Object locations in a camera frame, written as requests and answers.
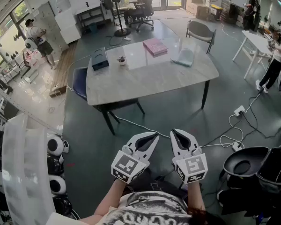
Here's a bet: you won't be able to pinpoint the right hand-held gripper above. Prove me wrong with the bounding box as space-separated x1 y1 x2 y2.
170 128 208 184

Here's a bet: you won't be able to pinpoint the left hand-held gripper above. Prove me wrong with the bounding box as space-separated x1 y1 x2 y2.
111 132 160 184

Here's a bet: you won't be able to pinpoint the light green cloth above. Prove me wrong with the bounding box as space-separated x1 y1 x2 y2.
170 47 194 67

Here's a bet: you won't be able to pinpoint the person's right forearm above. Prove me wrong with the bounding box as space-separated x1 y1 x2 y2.
186 182 207 212

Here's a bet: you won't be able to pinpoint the person's left forearm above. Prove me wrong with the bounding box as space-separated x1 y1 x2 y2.
79 179 132 222

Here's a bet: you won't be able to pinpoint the person's black trousers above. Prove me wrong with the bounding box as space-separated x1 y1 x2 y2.
121 167 190 199

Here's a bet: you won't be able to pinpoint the person's printed grey shirt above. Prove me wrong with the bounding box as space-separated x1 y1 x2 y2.
46 191 195 225

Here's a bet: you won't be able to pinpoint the black open backpack shell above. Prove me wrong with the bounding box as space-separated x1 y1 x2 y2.
223 146 276 178

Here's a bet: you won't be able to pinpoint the dark blue chair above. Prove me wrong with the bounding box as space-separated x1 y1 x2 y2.
73 67 89 102

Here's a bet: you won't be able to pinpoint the dark blue tissue box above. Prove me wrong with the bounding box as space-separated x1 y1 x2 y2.
91 47 110 71

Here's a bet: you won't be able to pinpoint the pink book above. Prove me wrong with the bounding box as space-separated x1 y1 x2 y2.
142 38 169 57

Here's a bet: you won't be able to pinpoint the black bag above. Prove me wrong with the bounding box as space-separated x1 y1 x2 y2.
257 146 281 192

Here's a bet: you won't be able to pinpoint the wooden pallet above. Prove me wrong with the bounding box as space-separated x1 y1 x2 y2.
49 42 78 98

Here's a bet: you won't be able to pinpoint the black standing fan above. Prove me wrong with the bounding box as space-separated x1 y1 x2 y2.
114 0 131 37

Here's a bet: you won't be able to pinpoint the beige chair with black legs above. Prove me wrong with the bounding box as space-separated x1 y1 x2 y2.
186 20 217 54

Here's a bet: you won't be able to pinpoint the translucent white plastic strip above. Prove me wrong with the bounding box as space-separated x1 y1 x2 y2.
2 113 57 225

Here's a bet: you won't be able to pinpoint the white table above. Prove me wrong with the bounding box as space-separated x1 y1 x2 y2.
232 29 274 79

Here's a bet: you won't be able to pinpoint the black office chair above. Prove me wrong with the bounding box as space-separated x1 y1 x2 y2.
124 0 155 32

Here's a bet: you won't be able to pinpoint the cardboard box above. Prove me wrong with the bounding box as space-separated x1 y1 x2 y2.
186 0 210 20

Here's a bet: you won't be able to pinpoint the black bin with yellow lid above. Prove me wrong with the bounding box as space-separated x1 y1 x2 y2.
210 4 223 21

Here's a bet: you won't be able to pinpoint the white cabinet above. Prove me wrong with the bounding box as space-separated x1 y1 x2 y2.
55 9 81 44

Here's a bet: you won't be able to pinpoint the black shelf desk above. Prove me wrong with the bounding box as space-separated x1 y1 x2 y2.
76 5 104 29

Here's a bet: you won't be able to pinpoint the white cable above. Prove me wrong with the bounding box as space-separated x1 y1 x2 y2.
116 116 171 138

